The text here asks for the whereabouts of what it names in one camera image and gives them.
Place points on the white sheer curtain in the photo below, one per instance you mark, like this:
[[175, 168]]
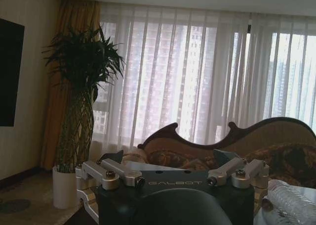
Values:
[[197, 74]]

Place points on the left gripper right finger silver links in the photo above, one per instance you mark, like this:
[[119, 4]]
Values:
[[230, 171]]

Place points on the white cylindrical plant pot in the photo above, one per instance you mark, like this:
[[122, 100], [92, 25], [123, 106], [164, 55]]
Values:
[[64, 190]]

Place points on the yellow drape curtain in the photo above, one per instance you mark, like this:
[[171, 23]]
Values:
[[74, 24]]

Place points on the crumpled clear plastic bottle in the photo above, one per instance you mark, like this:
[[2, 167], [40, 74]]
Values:
[[291, 200]]

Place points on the tall green potted plant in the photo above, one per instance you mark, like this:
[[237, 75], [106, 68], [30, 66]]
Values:
[[81, 86]]

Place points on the carved wooden patterned sofa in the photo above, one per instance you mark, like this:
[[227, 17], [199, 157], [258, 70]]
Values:
[[279, 150]]

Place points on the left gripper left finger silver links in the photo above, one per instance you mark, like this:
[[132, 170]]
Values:
[[116, 169]]

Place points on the patterned floor rug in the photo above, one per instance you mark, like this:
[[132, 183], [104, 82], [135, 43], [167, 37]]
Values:
[[24, 200]]

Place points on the black wall television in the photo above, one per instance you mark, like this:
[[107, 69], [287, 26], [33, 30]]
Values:
[[10, 74]]

